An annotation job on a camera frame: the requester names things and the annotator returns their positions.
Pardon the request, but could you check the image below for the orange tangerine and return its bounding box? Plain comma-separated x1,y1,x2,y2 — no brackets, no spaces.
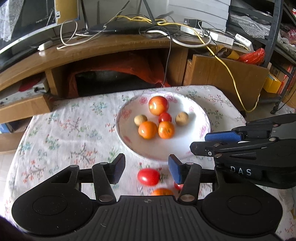
151,188,174,196
138,121,158,140
158,121,175,139

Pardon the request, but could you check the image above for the red tomato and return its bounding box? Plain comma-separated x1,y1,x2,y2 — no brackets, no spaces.
137,168,160,186
158,112,172,123
174,182,184,191

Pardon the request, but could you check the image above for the large red yellow apple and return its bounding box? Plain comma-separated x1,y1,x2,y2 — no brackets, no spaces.
149,96,169,116

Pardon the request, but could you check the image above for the white floral ceramic bowl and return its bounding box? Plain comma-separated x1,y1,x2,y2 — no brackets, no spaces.
115,91,211,162

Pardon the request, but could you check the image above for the brown cardboard panel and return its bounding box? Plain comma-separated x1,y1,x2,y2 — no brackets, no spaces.
183,54,269,110

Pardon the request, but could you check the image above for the yellow box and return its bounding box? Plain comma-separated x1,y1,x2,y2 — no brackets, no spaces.
263,73,281,94

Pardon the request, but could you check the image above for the red plastic bag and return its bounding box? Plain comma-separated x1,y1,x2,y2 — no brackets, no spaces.
238,48,265,65

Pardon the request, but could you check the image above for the black metal shelf rack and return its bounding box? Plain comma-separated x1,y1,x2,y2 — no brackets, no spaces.
226,1,295,114

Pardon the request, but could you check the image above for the white power strip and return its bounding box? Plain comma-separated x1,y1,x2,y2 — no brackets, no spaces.
181,26,254,52

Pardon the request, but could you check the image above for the wooden TV stand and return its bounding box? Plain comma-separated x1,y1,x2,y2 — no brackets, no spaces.
0,32,243,155

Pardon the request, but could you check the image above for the black wifi router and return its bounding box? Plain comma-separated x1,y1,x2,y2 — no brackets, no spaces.
81,0,160,35

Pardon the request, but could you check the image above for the black television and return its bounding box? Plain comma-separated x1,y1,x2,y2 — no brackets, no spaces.
0,0,82,61

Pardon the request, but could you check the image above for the yellow cable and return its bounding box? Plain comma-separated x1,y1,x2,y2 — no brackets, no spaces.
115,14,261,114

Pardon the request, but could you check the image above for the black thin cable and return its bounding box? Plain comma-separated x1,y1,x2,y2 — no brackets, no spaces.
138,25,181,88

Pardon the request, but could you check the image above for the white cable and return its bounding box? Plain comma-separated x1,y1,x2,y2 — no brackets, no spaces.
56,19,107,50

